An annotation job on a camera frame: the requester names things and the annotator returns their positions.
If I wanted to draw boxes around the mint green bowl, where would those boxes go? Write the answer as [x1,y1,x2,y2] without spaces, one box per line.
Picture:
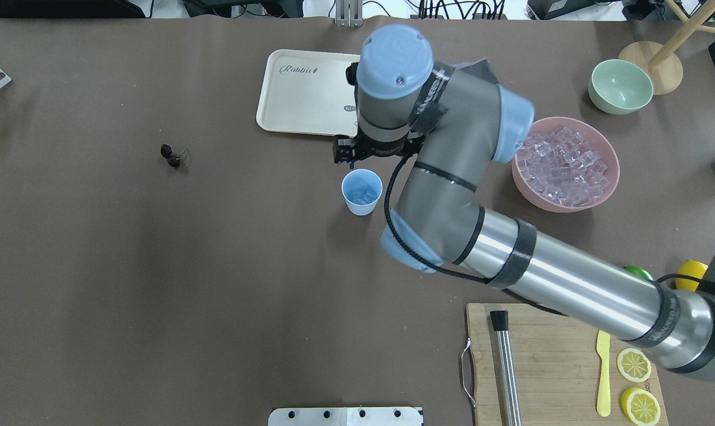
[588,59,653,115]

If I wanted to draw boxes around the blue paper cup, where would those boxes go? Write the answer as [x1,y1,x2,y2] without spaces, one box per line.
[341,168,384,216]

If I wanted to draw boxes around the clear ice cube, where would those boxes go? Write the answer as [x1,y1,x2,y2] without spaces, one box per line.
[348,186,379,205]

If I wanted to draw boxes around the dark cherries pair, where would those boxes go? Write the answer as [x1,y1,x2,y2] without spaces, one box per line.
[160,144,189,169]

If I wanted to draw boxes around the yellow lemon back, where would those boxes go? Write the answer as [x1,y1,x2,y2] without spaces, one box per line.
[674,259,708,292]

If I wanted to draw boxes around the cream rabbit tray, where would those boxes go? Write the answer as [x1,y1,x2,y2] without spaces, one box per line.
[256,49,360,137]

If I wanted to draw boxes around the lemon slice inner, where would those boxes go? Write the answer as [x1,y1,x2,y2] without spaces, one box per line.
[616,347,652,383]

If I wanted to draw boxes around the wooden cup tree stand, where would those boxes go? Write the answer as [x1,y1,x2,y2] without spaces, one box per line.
[618,1,715,95]

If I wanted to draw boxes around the yellow plastic knife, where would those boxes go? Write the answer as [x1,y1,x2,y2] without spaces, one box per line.
[595,331,611,417]

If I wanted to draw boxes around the wooden cutting board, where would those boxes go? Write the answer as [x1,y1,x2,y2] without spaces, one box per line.
[466,303,664,425]

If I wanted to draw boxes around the grey folded cloth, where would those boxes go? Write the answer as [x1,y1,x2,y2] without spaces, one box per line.
[453,57,500,85]

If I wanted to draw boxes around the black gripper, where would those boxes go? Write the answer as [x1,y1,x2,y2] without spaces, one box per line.
[333,133,423,165]

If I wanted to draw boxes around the green lime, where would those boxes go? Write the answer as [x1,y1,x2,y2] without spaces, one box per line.
[623,265,655,281]

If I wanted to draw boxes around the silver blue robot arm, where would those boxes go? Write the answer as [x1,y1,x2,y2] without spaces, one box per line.
[333,24,715,382]

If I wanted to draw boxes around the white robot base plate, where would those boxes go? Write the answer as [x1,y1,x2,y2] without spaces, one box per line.
[268,406,424,425]

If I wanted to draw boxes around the pink bowl of ice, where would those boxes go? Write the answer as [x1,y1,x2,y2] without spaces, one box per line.
[511,117,620,213]

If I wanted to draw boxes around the steel muddler black tip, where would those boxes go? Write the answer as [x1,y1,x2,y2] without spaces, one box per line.
[489,310,523,425]

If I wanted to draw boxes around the lemon slice near edge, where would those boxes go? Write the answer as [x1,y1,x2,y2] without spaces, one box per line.
[620,388,662,425]

